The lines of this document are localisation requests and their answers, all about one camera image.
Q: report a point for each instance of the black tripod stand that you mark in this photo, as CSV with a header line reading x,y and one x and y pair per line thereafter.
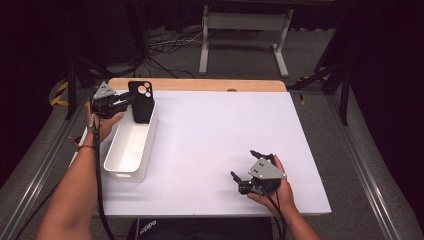
x,y
80,73

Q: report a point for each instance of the yellow black floor tape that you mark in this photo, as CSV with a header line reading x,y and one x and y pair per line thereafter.
x,y
60,96
308,86

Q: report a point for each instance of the aluminium floor rail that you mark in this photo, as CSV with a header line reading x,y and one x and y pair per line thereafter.
x,y
360,166
33,176

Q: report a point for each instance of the white plastic storage box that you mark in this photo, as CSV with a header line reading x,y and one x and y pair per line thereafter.
x,y
131,150

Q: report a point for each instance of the black phone case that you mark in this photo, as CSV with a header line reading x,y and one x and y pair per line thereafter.
x,y
142,101

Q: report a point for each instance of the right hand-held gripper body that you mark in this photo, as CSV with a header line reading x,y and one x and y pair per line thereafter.
x,y
265,176

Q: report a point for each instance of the person's left hand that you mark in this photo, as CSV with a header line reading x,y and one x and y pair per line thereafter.
x,y
106,128

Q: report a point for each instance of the person's black clothing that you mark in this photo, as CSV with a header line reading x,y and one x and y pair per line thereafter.
x,y
203,229

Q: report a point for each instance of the person's right hand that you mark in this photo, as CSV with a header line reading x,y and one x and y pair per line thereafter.
x,y
283,196

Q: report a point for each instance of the black metal stand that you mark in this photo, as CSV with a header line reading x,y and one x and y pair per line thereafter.
x,y
336,76

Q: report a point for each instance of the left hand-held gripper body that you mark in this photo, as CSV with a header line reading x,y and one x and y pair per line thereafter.
x,y
105,100

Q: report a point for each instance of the white metal stand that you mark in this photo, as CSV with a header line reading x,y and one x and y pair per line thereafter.
x,y
245,23

